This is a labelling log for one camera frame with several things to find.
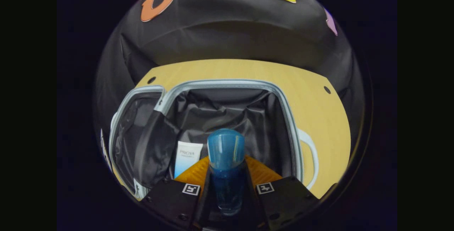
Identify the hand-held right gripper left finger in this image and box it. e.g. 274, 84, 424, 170
141, 156, 213, 231

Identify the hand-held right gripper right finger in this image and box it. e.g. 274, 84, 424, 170
241, 155, 320, 231

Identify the light blue skincare tube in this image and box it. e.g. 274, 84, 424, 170
174, 141, 204, 179

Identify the blue capped green skincare bottle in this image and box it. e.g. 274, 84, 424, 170
207, 128, 246, 216

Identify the black backdrop cloth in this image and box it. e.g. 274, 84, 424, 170
93, 0, 366, 143

